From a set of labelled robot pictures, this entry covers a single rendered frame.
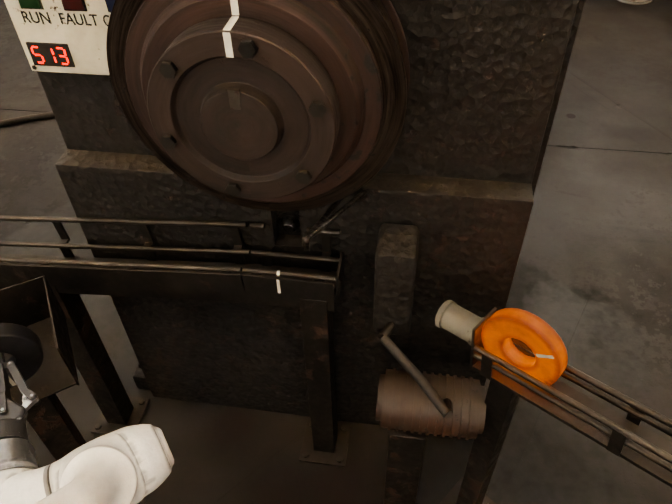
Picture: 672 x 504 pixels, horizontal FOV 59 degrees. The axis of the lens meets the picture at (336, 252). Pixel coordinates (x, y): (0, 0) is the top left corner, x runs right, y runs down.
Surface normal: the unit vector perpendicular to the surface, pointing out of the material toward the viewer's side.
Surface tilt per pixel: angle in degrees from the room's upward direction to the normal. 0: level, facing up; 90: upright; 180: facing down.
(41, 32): 90
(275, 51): 90
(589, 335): 0
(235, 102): 90
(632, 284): 0
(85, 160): 0
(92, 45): 90
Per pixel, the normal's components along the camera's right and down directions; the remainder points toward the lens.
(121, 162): -0.02, -0.72
